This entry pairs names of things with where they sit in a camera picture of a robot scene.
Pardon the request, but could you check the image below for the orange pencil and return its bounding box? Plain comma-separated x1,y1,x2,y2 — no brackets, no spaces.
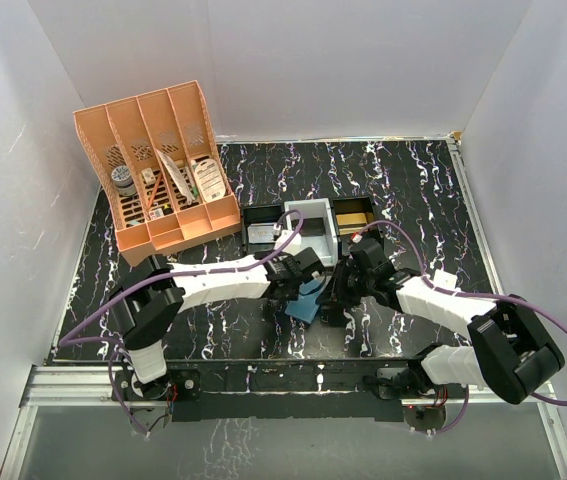
147,172,163,210

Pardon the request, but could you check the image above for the white plastic bin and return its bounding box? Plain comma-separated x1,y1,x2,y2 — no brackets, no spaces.
284,199,338,268

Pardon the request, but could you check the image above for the small white eraser box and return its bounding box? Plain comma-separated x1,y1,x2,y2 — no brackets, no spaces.
141,168,156,185

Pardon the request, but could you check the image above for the blue leather card holder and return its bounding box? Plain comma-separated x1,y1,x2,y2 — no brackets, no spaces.
285,279,327,325

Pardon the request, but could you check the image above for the roll of tape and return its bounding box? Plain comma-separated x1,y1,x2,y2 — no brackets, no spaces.
110,165,137,197

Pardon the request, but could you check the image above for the black tray left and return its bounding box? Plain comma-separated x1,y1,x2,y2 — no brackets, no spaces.
241,203,284,255

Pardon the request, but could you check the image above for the black tray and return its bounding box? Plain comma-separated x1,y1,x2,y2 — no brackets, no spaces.
330,196,381,255
241,203,284,255

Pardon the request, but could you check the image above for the white labelled blister pack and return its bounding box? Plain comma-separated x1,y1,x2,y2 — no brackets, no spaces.
192,157,227,203

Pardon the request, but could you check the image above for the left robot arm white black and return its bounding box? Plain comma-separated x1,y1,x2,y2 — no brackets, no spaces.
109,248,325,400

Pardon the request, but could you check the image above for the silver card in tray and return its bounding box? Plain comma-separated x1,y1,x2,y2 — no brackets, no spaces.
247,223,281,245

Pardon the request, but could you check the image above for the gold box in tray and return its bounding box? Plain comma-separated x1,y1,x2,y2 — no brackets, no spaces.
336,212,374,235

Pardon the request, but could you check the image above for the small white red box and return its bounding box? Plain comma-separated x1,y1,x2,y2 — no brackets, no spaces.
433,269,458,291

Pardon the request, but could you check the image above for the white paper packet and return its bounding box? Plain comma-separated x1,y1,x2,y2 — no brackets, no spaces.
156,150,195,205

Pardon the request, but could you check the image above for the orange plastic file organizer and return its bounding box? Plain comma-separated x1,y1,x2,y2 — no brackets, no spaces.
73,81,241,266

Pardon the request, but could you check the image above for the black tray right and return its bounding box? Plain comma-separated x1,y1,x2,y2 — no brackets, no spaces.
330,196,381,255

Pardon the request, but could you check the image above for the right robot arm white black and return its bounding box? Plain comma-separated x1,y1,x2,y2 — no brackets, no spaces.
318,238,565,404

